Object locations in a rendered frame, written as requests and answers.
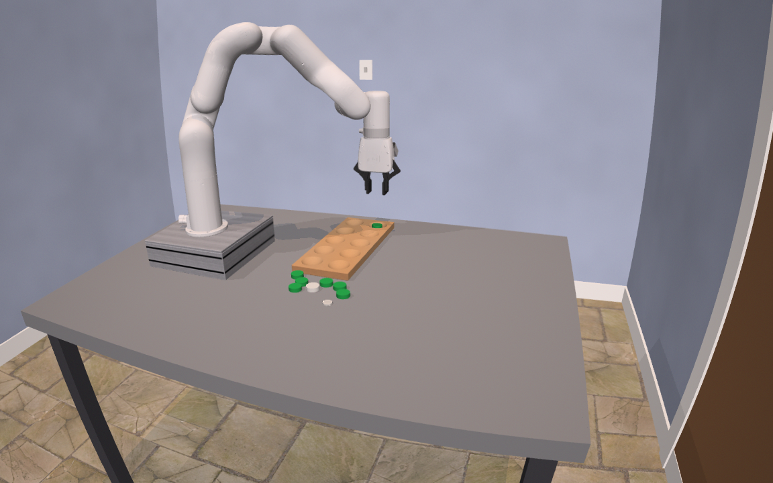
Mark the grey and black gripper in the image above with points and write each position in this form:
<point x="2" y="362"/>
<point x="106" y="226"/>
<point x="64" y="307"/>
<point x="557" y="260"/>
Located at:
<point x="376" y="155"/>

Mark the tan tray with round pockets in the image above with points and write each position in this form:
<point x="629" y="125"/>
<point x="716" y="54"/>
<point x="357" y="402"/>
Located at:
<point x="342" y="251"/>

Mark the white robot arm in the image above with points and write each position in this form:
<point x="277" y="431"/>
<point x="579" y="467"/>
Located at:
<point x="196" y="138"/>

